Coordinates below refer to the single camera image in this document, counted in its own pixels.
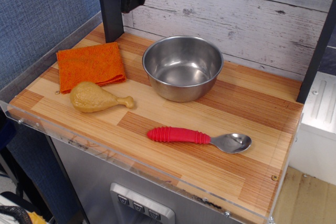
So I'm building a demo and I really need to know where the red handled metal spoon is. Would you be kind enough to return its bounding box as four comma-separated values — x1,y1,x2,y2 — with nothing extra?
147,127,252,154

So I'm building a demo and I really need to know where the orange folded towel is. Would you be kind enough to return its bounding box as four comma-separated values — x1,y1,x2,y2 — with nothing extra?
56,42,127,94

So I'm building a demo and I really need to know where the stainless steel bowl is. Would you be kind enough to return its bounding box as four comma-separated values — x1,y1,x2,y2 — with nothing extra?
142,36,224,102

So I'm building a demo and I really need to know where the plastic toy chicken drumstick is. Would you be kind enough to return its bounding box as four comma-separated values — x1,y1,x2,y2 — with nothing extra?
70,82,134,113

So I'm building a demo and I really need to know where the clear acrylic edge guard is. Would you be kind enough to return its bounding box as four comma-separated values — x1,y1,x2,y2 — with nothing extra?
2,97,301,223

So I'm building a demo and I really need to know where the stainless steel cabinet front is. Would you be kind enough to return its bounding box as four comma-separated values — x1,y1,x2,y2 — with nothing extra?
52,138,236,223

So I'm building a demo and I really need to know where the silver button control panel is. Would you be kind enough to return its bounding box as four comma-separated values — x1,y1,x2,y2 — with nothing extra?
110,183,175,224

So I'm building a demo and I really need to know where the white appliance at right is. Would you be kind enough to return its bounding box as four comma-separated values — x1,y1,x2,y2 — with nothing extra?
289,72,335,185

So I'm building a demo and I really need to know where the yellow black object bottom left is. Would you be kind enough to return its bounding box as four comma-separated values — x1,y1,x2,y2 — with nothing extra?
1,206,47,224

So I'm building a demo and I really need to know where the black left vertical post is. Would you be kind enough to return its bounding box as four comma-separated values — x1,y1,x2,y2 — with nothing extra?
99,0,124,43

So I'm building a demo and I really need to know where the black vertical post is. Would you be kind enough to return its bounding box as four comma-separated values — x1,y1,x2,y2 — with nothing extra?
296,0,335,104
99,0,124,43

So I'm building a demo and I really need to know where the black right vertical post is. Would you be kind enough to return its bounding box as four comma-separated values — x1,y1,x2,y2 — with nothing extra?
296,0,335,104

